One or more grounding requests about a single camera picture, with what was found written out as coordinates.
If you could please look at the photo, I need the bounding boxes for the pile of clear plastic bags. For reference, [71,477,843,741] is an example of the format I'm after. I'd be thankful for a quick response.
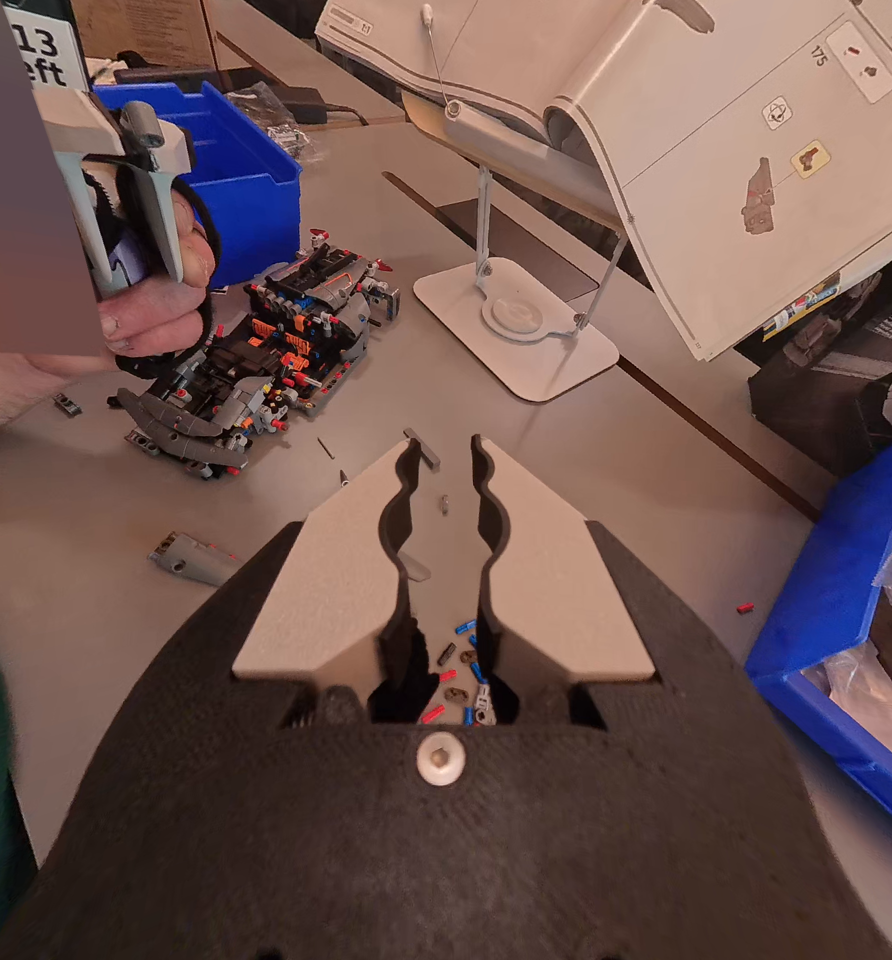
[798,487,892,760]

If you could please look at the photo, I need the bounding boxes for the blue plastic bin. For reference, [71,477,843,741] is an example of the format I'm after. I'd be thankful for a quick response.
[92,81,303,291]
[744,423,892,849]

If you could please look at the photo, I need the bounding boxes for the scatter of small lego pieces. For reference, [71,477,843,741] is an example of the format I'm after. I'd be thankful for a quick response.
[419,615,500,727]

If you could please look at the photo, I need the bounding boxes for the brown cardboard box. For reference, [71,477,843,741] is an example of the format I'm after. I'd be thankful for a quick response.
[71,0,219,73]

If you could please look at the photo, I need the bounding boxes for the lego car model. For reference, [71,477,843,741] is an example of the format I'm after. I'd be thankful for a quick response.
[176,228,402,423]

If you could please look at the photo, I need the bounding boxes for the grey lego panel red pins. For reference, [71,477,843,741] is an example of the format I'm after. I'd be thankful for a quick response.
[148,531,242,588]

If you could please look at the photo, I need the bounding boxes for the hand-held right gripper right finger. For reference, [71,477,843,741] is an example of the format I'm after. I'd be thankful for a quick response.
[470,433,657,724]

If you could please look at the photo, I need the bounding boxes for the lego instruction booklet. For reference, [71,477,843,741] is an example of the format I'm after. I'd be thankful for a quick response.
[314,0,892,363]

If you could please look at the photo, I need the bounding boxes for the person's left hand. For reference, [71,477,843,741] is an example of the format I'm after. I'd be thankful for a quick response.
[99,183,218,360]

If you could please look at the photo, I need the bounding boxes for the black power adapter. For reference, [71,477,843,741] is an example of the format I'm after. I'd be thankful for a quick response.
[268,84,370,128]

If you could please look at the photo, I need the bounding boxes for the person's left forearm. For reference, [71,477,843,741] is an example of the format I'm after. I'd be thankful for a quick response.
[0,351,119,449]

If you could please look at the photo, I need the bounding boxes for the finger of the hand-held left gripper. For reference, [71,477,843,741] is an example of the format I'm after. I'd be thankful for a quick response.
[153,122,195,174]
[39,88,126,160]

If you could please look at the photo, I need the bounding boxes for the lego set box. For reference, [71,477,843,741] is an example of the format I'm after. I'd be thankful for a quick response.
[734,270,892,478]

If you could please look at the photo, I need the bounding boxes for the grey lego connector with hole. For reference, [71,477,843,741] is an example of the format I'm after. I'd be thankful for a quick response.
[119,101,167,156]

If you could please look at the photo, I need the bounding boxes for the white book stand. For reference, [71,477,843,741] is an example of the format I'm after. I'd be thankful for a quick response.
[401,3,629,405]

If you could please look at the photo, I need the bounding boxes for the grey lego sub-assembly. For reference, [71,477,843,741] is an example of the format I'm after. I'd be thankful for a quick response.
[116,375,297,481]

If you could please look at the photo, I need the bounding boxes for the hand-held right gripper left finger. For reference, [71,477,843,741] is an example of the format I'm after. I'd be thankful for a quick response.
[232,437,430,724]

